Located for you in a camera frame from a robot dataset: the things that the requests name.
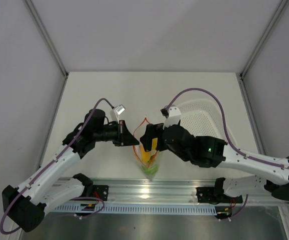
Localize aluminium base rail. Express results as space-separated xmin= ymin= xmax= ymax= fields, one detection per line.
xmin=46 ymin=178 xmax=289 ymax=206

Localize yellow pear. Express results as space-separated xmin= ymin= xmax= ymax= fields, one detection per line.
xmin=140 ymin=145 xmax=152 ymax=164

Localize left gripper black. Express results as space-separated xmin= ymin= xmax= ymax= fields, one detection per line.
xmin=93 ymin=119 xmax=139 ymax=147

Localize white perforated basket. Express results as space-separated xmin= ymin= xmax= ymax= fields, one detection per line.
xmin=177 ymin=99 xmax=227 ymax=141

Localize clear zip top bag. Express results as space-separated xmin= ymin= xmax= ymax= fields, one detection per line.
xmin=132 ymin=117 xmax=161 ymax=180

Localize green apple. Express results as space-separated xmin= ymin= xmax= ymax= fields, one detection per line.
xmin=141 ymin=164 xmax=159 ymax=176

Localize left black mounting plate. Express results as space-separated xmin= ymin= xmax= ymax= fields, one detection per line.
xmin=91 ymin=185 xmax=109 ymax=202

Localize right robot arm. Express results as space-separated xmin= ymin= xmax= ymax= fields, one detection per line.
xmin=140 ymin=123 xmax=289 ymax=202

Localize right aluminium frame post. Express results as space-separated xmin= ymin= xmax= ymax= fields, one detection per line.
xmin=239 ymin=0 xmax=289 ymax=81

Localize left aluminium frame post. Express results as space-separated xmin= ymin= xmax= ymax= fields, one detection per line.
xmin=22 ymin=0 xmax=69 ymax=79

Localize aluminium frame post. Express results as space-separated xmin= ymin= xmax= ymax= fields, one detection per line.
xmin=239 ymin=0 xmax=289 ymax=81
xmin=22 ymin=0 xmax=69 ymax=79

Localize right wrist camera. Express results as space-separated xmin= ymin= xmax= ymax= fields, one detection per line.
xmin=160 ymin=105 xmax=182 ymax=129

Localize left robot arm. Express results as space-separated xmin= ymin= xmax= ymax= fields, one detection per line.
xmin=2 ymin=105 xmax=139 ymax=233

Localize black mounting plate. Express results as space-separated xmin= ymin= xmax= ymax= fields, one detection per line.
xmin=196 ymin=187 xmax=243 ymax=205
xmin=91 ymin=185 xmax=109 ymax=202

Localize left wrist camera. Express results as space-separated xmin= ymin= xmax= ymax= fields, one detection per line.
xmin=110 ymin=104 xmax=125 ymax=122

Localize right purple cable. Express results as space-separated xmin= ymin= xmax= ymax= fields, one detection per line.
xmin=164 ymin=87 xmax=289 ymax=221

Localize white slotted cable duct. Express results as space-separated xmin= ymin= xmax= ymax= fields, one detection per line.
xmin=52 ymin=202 xmax=217 ymax=216

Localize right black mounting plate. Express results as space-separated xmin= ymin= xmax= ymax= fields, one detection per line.
xmin=196 ymin=187 xmax=243 ymax=205

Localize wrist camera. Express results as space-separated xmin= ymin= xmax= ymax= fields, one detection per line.
xmin=160 ymin=105 xmax=182 ymax=129
xmin=110 ymin=104 xmax=125 ymax=122

